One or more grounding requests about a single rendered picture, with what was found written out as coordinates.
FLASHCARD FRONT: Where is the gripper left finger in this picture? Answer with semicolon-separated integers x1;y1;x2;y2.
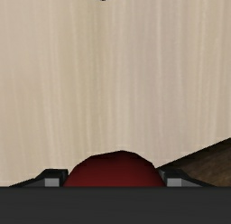
9;168;69;188

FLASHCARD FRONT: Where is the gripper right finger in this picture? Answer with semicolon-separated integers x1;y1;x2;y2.
158;168;215;188

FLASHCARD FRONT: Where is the brown cutting board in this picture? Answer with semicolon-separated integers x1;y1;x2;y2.
156;137;231;188

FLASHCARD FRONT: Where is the red tomato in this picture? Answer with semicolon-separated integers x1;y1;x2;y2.
62;150;166;188

